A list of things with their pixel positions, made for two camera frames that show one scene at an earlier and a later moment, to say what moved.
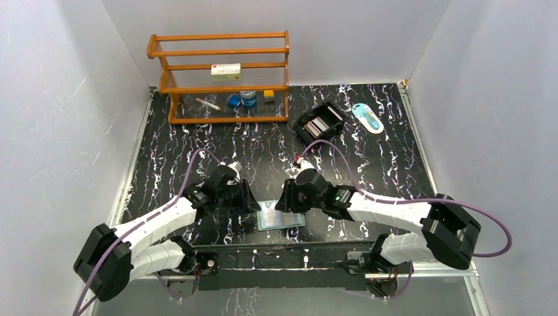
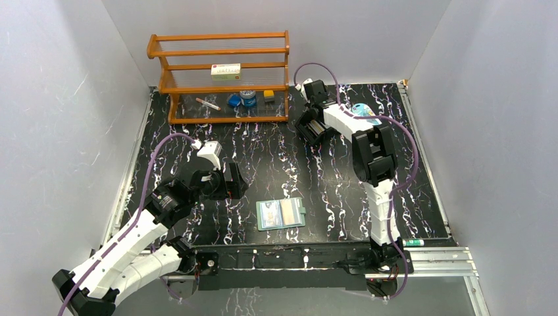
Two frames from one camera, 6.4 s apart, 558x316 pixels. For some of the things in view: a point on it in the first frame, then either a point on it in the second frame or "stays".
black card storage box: (324, 122) stays
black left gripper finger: (249, 201) → (237, 185)
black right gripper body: (296, 199) → (309, 103)
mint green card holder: (270, 218) stays
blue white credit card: (270, 217) stays
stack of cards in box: (318, 125) stays
